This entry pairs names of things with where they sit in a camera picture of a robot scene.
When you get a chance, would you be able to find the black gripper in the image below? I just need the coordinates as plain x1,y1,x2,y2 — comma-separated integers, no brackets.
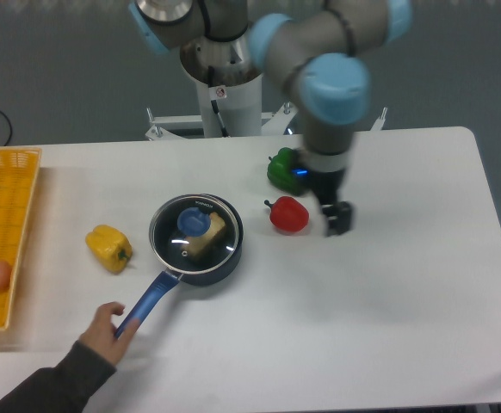
291,148,354,237

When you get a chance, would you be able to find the glass pot lid blue knob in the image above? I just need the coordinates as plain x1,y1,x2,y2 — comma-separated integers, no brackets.
149,194,244,276

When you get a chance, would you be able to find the dark pot blue handle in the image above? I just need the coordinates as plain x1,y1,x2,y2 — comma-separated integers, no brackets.
113,194,244,340

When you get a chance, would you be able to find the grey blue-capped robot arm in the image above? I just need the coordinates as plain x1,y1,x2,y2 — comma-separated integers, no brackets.
128,1,412,235

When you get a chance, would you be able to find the grey sleeved forearm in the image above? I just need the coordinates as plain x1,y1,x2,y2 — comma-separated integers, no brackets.
0,341,116,413

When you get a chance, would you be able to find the person's hand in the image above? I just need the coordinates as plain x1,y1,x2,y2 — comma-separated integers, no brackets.
78,301,140,367

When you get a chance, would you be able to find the red bell pepper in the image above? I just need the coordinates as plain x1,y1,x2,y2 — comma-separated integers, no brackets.
263,196,309,233

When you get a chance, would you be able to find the green bell pepper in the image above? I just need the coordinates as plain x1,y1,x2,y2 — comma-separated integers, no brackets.
267,147,309,196

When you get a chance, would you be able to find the toasted bread slice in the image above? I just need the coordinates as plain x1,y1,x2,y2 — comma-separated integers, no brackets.
182,213,227,262

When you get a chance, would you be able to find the yellow bell pepper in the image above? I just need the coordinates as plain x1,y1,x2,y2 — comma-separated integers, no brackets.
85,225,133,274

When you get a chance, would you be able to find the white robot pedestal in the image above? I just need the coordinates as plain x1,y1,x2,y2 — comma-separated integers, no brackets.
145,21,389,141

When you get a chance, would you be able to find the black cable on pedestal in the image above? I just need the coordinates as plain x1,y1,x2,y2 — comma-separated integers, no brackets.
207,65,231,139

